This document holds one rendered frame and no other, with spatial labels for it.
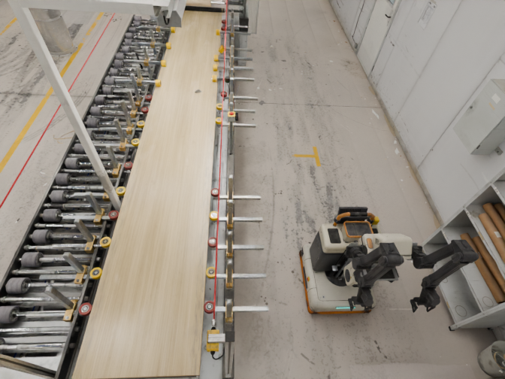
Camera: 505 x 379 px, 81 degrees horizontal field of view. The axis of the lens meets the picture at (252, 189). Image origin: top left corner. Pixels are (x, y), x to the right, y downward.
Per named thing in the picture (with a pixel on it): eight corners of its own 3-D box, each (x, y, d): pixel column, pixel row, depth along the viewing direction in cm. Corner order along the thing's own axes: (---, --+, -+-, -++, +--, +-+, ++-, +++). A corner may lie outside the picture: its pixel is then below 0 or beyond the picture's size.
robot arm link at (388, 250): (399, 238, 162) (381, 238, 161) (405, 263, 156) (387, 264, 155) (365, 259, 202) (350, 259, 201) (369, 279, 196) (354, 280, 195)
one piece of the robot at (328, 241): (305, 253, 315) (326, 208, 250) (355, 253, 320) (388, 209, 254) (310, 284, 295) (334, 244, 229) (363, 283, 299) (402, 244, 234)
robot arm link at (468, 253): (471, 235, 167) (455, 235, 166) (481, 259, 160) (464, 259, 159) (424, 259, 205) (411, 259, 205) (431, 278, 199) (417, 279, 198)
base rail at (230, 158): (234, 33, 518) (234, 27, 510) (234, 380, 203) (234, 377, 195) (229, 33, 517) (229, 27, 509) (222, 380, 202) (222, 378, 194)
